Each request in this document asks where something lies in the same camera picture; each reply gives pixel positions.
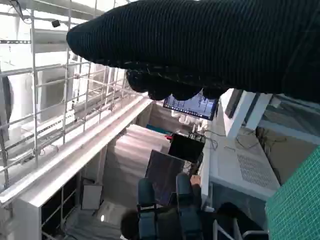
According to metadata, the white wall box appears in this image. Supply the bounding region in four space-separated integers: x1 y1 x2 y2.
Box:
81 184 103 210

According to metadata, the white glass-door cabinet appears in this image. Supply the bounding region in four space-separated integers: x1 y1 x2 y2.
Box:
259 96 320 146

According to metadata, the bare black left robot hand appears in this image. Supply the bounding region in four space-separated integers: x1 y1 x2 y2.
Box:
137 173 203 240

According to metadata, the person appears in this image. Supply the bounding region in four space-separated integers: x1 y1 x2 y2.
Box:
119 174 266 240

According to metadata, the white air conditioner unit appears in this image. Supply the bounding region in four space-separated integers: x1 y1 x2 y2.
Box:
32 67 76 121

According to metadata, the teal sheet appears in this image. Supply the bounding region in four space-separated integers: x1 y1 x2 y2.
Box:
146 123 174 134

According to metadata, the lit computer monitor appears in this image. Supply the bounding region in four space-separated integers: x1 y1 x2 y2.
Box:
162 89 220 122

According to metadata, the white angled panel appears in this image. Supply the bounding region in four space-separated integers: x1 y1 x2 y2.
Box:
219 88 273 138

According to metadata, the grey pleated partition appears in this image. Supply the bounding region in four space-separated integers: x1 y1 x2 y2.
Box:
103 124 176 208

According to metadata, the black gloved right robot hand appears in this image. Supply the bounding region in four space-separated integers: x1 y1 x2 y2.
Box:
66 0 320 102

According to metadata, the white ledge beam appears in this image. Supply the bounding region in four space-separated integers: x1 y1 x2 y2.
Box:
0 94 154 208

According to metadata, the white wire grid rack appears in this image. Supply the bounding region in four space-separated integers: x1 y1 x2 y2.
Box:
0 0 151 201

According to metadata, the green cutting mat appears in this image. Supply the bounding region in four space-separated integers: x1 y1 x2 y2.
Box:
264 144 320 240

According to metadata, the dark purplish screen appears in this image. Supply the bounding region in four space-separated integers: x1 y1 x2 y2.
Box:
144 149 186 206

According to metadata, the black dark monitor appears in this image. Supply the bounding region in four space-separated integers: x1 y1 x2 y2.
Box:
167 133 207 164

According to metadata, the black floor cable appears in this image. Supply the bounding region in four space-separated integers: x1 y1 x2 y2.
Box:
236 126 301 151

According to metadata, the white perforated cabinet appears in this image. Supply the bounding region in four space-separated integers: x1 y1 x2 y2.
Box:
208 122 281 226

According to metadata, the white cubby shelf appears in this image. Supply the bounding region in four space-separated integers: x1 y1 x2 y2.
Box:
18 172 85 240

